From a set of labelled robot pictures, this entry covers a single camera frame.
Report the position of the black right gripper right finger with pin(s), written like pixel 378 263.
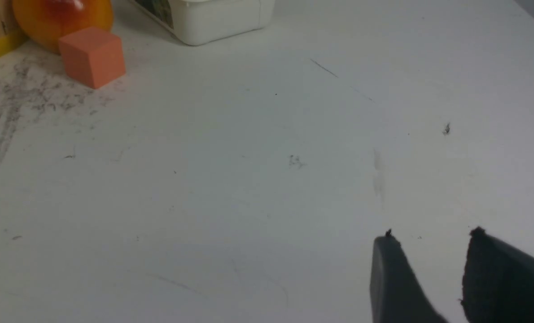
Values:
pixel 498 281

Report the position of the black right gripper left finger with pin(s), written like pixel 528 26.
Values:
pixel 395 293

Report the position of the white box with green lid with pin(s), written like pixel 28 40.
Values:
pixel 198 22

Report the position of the orange foam cube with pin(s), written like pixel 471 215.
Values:
pixel 92 56

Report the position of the orange yellow toy pear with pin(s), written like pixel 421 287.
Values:
pixel 46 21

